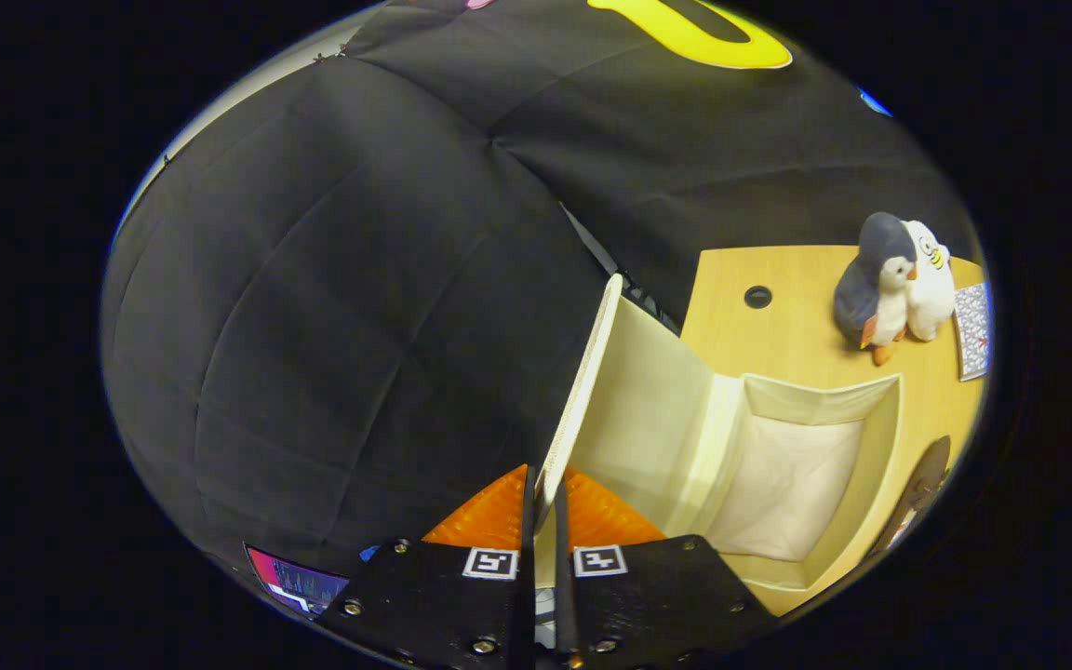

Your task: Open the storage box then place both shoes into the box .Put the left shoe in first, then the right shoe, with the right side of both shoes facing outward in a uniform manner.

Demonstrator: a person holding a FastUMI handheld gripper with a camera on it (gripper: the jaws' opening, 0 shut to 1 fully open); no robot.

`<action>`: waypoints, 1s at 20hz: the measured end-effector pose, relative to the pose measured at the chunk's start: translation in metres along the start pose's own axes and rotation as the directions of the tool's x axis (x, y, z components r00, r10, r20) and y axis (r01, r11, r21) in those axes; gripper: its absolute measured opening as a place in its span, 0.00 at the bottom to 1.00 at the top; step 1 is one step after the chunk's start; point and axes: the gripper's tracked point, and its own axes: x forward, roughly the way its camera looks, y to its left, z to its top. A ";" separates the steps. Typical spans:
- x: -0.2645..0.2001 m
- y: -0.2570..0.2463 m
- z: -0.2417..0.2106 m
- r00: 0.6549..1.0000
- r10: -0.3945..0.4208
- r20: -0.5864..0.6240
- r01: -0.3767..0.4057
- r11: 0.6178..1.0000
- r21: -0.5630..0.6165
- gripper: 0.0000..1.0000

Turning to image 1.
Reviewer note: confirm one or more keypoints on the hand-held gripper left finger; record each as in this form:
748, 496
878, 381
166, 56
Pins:
529, 558

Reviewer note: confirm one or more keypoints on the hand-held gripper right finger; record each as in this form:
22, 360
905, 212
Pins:
564, 577

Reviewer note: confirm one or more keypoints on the beige fabric storage box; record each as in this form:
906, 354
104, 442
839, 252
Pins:
778, 484

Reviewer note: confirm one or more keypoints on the brown fuzzy slipper shoe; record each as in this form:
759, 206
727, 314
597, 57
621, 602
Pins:
927, 475

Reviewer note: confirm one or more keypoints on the colourful screen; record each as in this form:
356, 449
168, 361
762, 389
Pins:
299, 584

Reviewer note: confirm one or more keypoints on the grey penguin plush toy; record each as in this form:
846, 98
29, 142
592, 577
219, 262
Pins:
862, 288

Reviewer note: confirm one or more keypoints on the white duck plush toy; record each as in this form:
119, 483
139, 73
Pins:
931, 298

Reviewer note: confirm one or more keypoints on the grey patterned book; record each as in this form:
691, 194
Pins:
973, 330

